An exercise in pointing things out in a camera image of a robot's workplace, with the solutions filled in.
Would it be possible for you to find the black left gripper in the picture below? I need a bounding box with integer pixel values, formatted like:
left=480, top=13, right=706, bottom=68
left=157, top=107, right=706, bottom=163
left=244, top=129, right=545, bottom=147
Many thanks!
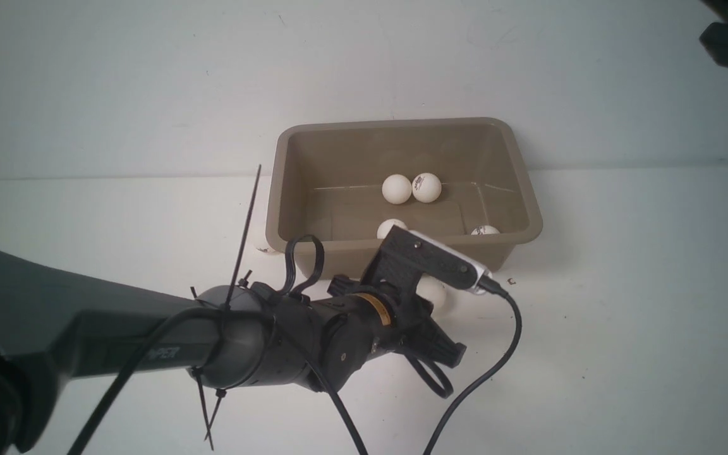
left=327, top=276, right=467, bottom=368

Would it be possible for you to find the white ping-pong ball with logo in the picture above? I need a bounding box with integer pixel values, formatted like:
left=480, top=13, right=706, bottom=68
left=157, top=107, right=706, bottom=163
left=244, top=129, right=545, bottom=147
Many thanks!
left=412, top=173, right=442, bottom=203

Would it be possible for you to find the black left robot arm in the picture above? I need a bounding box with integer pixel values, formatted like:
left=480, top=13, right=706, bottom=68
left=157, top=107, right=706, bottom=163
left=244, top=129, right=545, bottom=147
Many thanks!
left=0, top=240, right=466, bottom=454

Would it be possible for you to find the tan plastic storage bin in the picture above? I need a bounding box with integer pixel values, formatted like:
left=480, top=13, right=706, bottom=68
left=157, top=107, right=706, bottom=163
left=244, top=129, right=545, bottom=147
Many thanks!
left=265, top=118, right=543, bottom=279

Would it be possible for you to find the white ball beside bin corner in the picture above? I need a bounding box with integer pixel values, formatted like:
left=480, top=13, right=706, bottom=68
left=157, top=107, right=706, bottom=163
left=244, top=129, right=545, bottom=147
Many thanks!
left=249, top=226, right=279, bottom=255

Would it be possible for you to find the black cable tie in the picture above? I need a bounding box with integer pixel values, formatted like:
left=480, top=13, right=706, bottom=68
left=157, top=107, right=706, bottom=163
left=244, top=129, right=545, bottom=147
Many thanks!
left=223, top=164, right=262, bottom=311

